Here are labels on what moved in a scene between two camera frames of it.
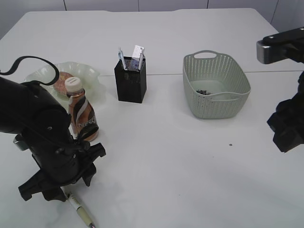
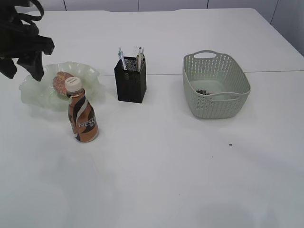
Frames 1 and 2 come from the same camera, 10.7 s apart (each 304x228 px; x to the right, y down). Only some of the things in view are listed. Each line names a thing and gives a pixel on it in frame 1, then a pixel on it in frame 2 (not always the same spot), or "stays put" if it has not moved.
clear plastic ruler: [137, 51] stays put
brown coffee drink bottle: [83, 123] stays put
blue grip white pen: [120, 55] stays put
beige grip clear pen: [81, 211] -> [139, 59]
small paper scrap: [203, 92] stays put
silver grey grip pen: [140, 61] -> [141, 52]
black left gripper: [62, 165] -> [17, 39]
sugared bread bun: [60, 87] stays put
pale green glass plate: [88, 74] stays put
